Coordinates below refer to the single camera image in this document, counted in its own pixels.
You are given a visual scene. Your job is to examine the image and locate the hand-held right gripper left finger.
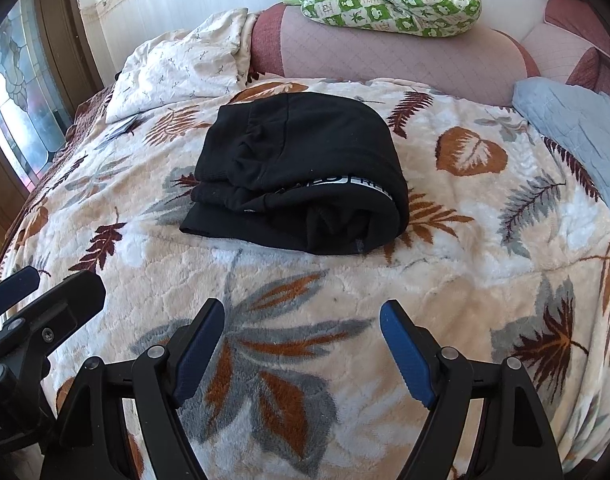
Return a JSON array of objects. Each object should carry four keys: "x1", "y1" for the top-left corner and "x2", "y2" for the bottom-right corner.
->
[{"x1": 39, "y1": 297, "x2": 227, "y2": 480}]

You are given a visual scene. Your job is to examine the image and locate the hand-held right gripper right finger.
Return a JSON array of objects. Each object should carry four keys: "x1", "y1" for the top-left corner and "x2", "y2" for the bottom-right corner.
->
[{"x1": 379, "y1": 299, "x2": 566, "y2": 480}]

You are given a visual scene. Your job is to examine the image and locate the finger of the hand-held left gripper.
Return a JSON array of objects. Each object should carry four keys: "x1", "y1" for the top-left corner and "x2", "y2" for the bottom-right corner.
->
[
  {"x1": 5, "y1": 270, "x2": 108, "y2": 361},
  {"x1": 0, "y1": 266, "x2": 42, "y2": 320}
]

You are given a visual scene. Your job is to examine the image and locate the black pants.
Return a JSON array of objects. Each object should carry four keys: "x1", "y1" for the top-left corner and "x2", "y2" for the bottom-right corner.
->
[{"x1": 179, "y1": 91, "x2": 411, "y2": 257}]

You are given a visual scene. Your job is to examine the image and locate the leaf print fleece blanket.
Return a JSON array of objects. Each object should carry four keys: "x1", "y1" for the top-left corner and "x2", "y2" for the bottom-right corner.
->
[{"x1": 0, "y1": 77, "x2": 610, "y2": 480}]

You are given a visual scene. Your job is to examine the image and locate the small white folded cloth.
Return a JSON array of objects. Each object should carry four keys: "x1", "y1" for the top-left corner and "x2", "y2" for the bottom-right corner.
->
[{"x1": 105, "y1": 115, "x2": 142, "y2": 142}]

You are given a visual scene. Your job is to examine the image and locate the brown quilted bedspread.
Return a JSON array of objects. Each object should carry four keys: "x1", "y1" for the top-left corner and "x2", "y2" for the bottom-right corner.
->
[{"x1": 0, "y1": 85, "x2": 120, "y2": 281}]

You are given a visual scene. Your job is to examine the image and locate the stained glass window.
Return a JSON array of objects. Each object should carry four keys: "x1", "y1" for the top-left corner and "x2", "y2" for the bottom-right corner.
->
[{"x1": 0, "y1": 0, "x2": 74, "y2": 187}]

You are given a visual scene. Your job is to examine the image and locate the white floral pillow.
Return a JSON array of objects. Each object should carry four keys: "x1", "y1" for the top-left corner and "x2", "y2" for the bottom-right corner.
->
[{"x1": 105, "y1": 7, "x2": 259, "y2": 124}]

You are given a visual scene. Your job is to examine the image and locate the light blue quilted cloth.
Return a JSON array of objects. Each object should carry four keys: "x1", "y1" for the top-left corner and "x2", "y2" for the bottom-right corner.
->
[{"x1": 512, "y1": 76, "x2": 610, "y2": 217}]

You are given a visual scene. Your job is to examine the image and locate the pink padded headboard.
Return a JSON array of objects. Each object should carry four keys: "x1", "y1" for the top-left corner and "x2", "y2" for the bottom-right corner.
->
[{"x1": 246, "y1": 0, "x2": 610, "y2": 107}]

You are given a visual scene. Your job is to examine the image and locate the wooden door frame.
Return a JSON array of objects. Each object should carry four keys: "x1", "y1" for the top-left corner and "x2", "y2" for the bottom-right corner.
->
[{"x1": 0, "y1": 0, "x2": 106, "y2": 223}]

